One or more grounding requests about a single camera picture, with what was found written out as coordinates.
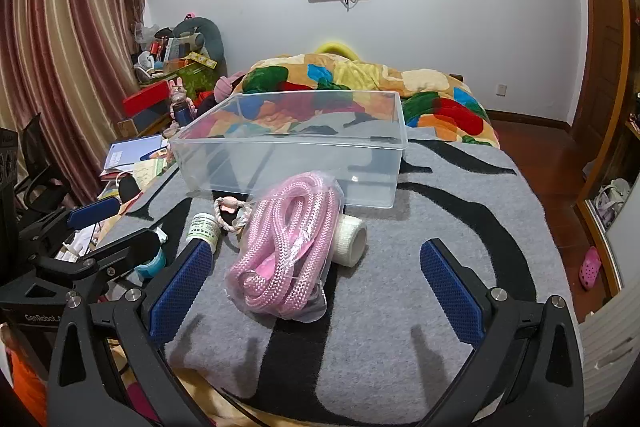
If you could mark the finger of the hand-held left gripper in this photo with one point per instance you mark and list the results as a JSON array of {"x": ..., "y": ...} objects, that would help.
[
  {"x": 92, "y": 212},
  {"x": 130, "y": 252}
]

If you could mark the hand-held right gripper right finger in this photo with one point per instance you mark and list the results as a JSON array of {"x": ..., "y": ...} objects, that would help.
[{"x": 452, "y": 292}]

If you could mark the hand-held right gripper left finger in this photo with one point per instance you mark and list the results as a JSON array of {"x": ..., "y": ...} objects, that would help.
[{"x": 182, "y": 292}]

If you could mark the teal tape roll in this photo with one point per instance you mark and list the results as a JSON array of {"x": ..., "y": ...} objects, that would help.
[{"x": 155, "y": 264}]

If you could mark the black office chair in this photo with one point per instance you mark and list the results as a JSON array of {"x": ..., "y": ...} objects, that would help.
[{"x": 42, "y": 187}]

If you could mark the white bottle with green label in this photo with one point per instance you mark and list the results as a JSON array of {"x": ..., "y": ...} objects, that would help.
[{"x": 204, "y": 229}]

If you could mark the blue folder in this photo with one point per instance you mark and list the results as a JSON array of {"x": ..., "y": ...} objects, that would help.
[{"x": 132, "y": 152}]

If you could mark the orange cloth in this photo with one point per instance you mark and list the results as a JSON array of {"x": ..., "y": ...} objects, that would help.
[{"x": 30, "y": 382}]

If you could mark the grey zebra striped blanket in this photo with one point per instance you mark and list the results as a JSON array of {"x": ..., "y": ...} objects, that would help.
[{"x": 400, "y": 217}]

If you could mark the white gauze tape roll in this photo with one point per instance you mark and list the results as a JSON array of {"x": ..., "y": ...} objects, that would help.
[{"x": 352, "y": 239}]

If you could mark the red box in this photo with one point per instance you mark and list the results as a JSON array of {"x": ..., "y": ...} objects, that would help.
[{"x": 145, "y": 99}]

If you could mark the pink clog shoe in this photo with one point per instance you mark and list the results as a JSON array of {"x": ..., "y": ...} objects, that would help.
[{"x": 590, "y": 267}]

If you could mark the pink bunny doll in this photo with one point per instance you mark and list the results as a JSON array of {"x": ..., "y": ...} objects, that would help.
[{"x": 179, "y": 94}]

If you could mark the green patterned box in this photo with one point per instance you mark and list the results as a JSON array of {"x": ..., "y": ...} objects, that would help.
[{"x": 197, "y": 77}]

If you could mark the white ribbed panel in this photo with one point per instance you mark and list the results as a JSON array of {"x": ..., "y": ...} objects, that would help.
[{"x": 615, "y": 347}]

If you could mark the clear plastic storage box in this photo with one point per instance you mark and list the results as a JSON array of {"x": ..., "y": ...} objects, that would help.
[{"x": 300, "y": 167}]

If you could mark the pink striped curtain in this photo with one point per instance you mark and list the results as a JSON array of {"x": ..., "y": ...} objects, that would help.
[{"x": 60, "y": 32}]

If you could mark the pink knitted hat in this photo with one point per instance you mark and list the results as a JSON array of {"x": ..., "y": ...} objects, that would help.
[{"x": 227, "y": 87}]

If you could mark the colourful patterned blanket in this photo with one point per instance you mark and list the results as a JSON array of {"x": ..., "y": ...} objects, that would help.
[{"x": 450, "y": 107}]

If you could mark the white handbag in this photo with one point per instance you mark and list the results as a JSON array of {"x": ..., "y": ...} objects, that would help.
[{"x": 614, "y": 199}]

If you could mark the grey neck pillow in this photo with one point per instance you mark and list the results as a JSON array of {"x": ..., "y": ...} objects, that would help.
[{"x": 205, "y": 32}]

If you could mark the yellow cushion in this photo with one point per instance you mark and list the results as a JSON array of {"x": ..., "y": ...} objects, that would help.
[{"x": 340, "y": 47}]

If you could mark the wooden wardrobe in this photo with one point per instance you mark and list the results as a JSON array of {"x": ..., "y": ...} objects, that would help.
[{"x": 605, "y": 32}]

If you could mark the white wall socket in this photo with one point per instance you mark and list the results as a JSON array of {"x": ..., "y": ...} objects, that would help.
[{"x": 501, "y": 89}]

